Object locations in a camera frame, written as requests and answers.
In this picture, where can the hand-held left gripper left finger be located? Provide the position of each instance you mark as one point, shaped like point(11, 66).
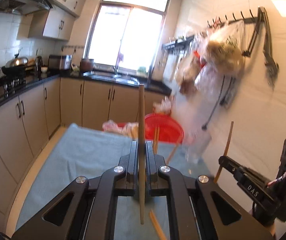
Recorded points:
point(134, 160)

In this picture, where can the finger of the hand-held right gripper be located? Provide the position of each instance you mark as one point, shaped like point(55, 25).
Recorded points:
point(229, 165)

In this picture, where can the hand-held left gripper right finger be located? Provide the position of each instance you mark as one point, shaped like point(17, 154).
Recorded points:
point(149, 162)

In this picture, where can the wooden chopstick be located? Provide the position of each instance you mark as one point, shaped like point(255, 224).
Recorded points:
point(229, 140)
point(157, 140)
point(173, 152)
point(141, 110)
point(154, 141)

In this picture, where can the clear plastic pitcher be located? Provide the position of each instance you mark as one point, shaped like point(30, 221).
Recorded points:
point(198, 147)

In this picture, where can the red plastic basket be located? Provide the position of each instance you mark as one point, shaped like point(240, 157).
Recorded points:
point(165, 127)

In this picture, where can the plastic bag with buns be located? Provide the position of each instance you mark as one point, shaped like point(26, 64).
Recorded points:
point(113, 126)

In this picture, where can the blue-grey tablecloth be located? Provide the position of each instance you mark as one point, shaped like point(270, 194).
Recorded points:
point(88, 155)

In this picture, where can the crumpled clear plastic bag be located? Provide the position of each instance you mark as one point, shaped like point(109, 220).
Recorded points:
point(163, 106)

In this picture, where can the black kitchen counter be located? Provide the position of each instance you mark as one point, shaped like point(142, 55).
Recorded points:
point(155, 86)

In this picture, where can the steel kitchen sink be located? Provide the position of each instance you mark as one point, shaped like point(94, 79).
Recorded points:
point(108, 76)

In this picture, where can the small green container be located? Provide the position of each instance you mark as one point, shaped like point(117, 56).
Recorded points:
point(141, 70)

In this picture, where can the kitchen faucet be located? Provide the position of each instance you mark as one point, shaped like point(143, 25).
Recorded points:
point(118, 66)

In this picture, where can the brown ceramic jar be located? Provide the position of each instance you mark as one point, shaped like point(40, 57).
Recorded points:
point(86, 65)

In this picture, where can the beige lower kitchen cabinets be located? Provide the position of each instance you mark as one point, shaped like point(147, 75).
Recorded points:
point(33, 115)

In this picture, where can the hanging plastic bags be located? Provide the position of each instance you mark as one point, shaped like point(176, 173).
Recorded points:
point(223, 52)

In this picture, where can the kitchen window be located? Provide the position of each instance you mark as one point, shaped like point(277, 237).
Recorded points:
point(113, 35)

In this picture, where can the small white bowl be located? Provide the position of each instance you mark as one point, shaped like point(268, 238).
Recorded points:
point(44, 69)

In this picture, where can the metal kettle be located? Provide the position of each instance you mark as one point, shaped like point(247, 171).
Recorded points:
point(38, 63)

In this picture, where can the gas stove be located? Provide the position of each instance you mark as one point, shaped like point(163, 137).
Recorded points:
point(10, 82)

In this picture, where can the black wok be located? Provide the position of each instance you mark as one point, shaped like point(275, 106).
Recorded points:
point(15, 63)

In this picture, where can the white upper kitchen cabinets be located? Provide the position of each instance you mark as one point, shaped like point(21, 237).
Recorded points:
point(58, 25)

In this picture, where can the black wall shelf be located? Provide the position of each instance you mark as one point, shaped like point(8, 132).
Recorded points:
point(175, 43)

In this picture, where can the black wall hook rack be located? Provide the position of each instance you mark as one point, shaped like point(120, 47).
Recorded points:
point(266, 42)

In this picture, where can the metal wall rail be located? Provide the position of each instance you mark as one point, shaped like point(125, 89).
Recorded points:
point(73, 46)

